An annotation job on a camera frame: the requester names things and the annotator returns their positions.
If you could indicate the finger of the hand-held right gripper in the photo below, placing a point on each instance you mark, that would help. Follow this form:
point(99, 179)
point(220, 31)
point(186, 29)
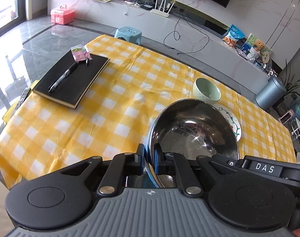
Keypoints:
point(235, 164)

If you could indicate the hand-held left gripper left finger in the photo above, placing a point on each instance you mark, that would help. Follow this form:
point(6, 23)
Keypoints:
point(140, 158)

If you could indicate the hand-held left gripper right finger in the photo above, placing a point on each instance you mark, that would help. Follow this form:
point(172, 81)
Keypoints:
point(158, 158)

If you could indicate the white fruit-painted plate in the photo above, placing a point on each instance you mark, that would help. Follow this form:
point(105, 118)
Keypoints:
point(235, 126)

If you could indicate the steel bowl with blue shell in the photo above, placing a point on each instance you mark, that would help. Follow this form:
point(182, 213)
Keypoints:
point(194, 138)

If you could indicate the pale green bowl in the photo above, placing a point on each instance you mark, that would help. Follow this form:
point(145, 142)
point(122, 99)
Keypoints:
point(205, 91)

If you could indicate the yellow checkered tablecloth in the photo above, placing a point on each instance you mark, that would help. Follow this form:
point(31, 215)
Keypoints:
point(130, 103)

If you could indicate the white round stand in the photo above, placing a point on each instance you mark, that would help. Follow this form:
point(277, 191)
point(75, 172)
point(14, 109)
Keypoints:
point(298, 128)

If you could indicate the pink small heater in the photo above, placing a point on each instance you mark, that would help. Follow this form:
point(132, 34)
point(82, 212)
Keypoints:
point(287, 117)

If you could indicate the grey trash can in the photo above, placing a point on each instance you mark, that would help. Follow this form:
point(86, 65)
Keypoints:
point(269, 92)

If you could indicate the green potted plant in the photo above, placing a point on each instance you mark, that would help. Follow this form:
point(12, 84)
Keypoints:
point(291, 84)

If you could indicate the black notebook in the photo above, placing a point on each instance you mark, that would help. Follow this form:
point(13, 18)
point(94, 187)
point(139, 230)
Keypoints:
point(73, 81)

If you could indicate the white woven basket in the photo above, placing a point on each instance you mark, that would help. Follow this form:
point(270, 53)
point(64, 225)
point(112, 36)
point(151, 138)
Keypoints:
point(253, 55)

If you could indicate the black pen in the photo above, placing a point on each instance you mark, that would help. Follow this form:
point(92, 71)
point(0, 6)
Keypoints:
point(63, 76)

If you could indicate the brown teddy bear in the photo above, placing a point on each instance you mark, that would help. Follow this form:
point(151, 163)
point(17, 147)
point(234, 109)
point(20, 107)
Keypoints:
point(259, 46)

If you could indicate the pink candy packet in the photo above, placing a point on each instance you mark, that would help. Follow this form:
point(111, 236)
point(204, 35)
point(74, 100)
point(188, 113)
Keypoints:
point(79, 53)

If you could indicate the green picture card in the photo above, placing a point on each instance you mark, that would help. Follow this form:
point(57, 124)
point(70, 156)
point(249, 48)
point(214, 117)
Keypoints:
point(251, 39)

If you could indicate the blue plastic stool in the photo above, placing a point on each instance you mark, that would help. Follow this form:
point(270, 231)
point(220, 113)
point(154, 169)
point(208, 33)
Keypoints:
point(127, 30)

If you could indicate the blue snack bag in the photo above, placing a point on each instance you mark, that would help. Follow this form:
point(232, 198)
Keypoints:
point(235, 35)

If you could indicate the grey remote control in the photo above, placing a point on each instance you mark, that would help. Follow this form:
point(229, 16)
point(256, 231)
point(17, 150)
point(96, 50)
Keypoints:
point(22, 98)

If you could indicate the white marble TV console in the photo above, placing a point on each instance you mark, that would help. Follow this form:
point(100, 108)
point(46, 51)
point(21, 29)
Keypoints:
point(140, 18)

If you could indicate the white router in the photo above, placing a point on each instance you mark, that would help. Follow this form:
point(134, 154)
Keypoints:
point(159, 13)

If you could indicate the pink storage box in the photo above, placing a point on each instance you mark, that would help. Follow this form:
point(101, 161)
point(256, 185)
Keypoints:
point(62, 14)

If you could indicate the glass balcony door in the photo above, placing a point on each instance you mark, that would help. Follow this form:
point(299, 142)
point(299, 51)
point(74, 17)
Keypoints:
point(4, 2)

